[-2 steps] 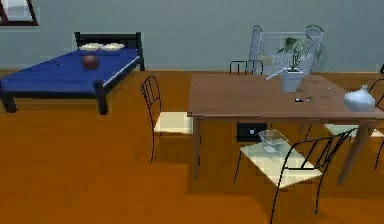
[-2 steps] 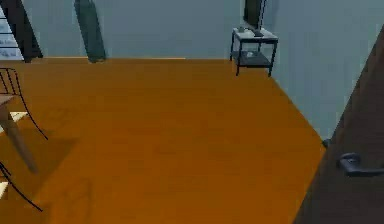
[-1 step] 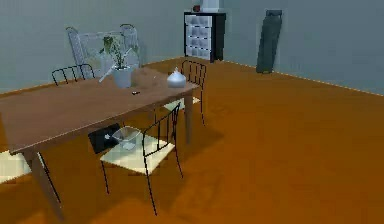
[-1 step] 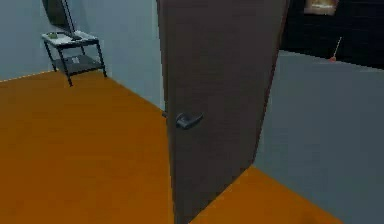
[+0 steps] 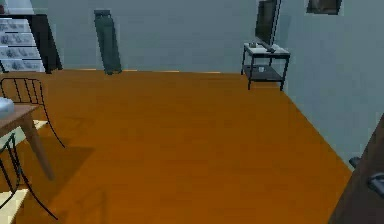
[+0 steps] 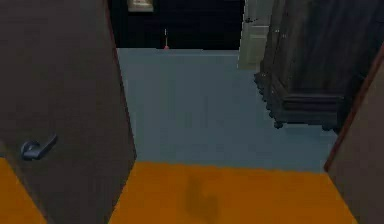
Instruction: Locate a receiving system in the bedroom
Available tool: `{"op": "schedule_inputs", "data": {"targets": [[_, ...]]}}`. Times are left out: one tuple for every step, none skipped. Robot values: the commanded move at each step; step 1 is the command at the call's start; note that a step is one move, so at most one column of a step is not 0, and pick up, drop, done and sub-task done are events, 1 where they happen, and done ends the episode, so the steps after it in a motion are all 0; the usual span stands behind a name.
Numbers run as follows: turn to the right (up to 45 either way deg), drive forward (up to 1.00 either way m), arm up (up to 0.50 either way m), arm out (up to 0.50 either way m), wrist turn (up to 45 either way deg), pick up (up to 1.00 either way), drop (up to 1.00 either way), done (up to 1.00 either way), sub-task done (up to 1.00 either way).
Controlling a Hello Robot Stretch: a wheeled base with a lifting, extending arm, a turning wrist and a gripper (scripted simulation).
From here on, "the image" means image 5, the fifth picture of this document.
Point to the brown wooden table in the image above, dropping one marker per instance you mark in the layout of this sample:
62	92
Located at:
31	133

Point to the small white cup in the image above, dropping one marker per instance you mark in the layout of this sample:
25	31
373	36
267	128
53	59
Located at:
261	69

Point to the black flat television set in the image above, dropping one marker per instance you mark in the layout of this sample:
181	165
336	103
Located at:
266	21

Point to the white object on table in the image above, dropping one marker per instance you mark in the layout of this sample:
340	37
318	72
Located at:
5	107

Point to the dark framed wall picture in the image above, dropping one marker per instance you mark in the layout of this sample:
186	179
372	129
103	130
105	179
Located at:
324	6

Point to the white and black chest of drawers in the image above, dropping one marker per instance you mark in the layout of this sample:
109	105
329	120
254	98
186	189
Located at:
20	43

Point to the brown room door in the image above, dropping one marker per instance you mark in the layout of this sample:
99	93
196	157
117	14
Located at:
363	193

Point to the black metal television stand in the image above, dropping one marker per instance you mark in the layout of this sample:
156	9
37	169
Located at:
263	74

